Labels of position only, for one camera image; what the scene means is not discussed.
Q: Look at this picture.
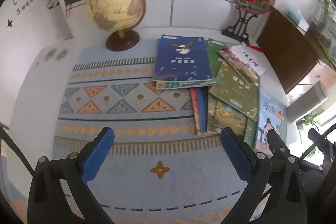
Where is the white green picture carton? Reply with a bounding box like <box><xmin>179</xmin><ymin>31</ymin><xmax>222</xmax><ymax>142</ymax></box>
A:
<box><xmin>307</xmin><ymin>18</ymin><xmax>335</xmax><ymax>62</ymax></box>

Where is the red cover book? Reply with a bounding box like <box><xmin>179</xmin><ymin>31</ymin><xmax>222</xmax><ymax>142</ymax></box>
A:
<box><xmin>189</xmin><ymin>88</ymin><xmax>202</xmax><ymax>135</ymax></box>

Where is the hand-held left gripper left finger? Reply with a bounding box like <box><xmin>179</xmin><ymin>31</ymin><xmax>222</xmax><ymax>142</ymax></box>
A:
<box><xmin>28</xmin><ymin>126</ymin><xmax>116</xmax><ymax>224</ymax></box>

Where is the blue patterned mat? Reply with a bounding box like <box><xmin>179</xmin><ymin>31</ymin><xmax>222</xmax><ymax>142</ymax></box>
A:
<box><xmin>51</xmin><ymin>39</ymin><xmax>271</xmax><ymax>224</ymax></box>

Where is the leafy cover book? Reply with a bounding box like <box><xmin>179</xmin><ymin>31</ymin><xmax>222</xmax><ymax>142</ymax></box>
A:
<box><xmin>155</xmin><ymin>79</ymin><xmax>216</xmax><ymax>90</ymax></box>

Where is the black cable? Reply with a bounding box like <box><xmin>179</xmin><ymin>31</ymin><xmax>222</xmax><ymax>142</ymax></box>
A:
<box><xmin>0</xmin><ymin>122</ymin><xmax>36</xmax><ymax>184</ymax></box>

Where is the light blue tissue box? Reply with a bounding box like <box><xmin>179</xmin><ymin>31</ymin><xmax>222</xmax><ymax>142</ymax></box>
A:
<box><xmin>287</xmin><ymin>8</ymin><xmax>310</xmax><ymax>31</ymax></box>

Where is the blue bird cover book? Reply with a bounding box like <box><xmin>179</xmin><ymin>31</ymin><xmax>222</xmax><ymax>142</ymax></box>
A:
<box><xmin>152</xmin><ymin>34</ymin><xmax>216</xmax><ymax>83</ymax></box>

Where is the green floor plant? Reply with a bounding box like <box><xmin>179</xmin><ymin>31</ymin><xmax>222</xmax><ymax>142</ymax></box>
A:
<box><xmin>297</xmin><ymin>111</ymin><xmax>323</xmax><ymax>156</ymax></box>

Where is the olive green insect book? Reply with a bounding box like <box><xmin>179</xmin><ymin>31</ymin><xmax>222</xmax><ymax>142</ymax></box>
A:
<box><xmin>209</xmin><ymin>60</ymin><xmax>260</xmax><ymax>122</ymax></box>

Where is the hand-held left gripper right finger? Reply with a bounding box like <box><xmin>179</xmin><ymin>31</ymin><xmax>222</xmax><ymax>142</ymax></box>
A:
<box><xmin>220</xmin><ymin>127</ymin><xmax>309</xmax><ymax>224</ymax></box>

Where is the light blue cartoon book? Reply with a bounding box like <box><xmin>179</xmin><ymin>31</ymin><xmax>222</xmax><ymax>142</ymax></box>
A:
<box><xmin>254</xmin><ymin>88</ymin><xmax>288</xmax><ymax>157</ymax></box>

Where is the grey cylindrical bin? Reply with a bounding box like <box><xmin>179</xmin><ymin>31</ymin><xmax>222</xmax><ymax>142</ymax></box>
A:
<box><xmin>286</xmin><ymin>81</ymin><xmax>328</xmax><ymax>122</ymax></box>

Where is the dark green plain book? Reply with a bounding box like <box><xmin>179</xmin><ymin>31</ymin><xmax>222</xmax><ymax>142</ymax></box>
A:
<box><xmin>244</xmin><ymin>118</ymin><xmax>259</xmax><ymax>149</ymax></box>

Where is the beige globe on wooden base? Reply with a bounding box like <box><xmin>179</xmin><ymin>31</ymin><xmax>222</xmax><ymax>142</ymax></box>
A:
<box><xmin>87</xmin><ymin>0</ymin><xmax>146</xmax><ymax>52</ymax></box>

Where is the yellow green illustrated book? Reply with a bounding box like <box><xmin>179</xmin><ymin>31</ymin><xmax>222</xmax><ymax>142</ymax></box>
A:
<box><xmin>207</xmin><ymin>95</ymin><xmax>248</xmax><ymax>134</ymax></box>

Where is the dark blue cover book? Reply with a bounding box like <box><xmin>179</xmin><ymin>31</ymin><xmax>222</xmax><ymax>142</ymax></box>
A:
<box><xmin>196</xmin><ymin>87</ymin><xmax>209</xmax><ymax>134</ymax></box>

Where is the dark green labelled book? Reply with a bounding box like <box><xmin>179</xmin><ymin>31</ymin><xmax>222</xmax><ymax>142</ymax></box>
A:
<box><xmin>205</xmin><ymin>39</ymin><xmax>231</xmax><ymax>77</ymax></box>

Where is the brown wooden cabinet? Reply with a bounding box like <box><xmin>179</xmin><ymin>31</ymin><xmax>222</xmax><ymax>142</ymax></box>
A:
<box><xmin>256</xmin><ymin>7</ymin><xmax>336</xmax><ymax>94</ymax></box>

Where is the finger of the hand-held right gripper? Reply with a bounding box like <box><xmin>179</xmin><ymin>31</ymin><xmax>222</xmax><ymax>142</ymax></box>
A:
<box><xmin>266</xmin><ymin>131</ymin><xmax>291</xmax><ymax>159</ymax></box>
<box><xmin>308</xmin><ymin>127</ymin><xmax>336</xmax><ymax>162</ymax></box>

